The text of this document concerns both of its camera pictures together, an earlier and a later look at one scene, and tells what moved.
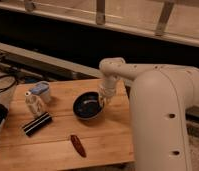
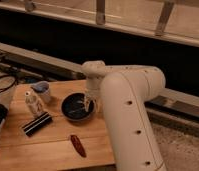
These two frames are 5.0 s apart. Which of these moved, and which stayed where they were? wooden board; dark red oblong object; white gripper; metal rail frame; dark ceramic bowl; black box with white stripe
Moved: dark ceramic bowl; white gripper
Stayed: wooden board; metal rail frame; dark red oblong object; black box with white stripe
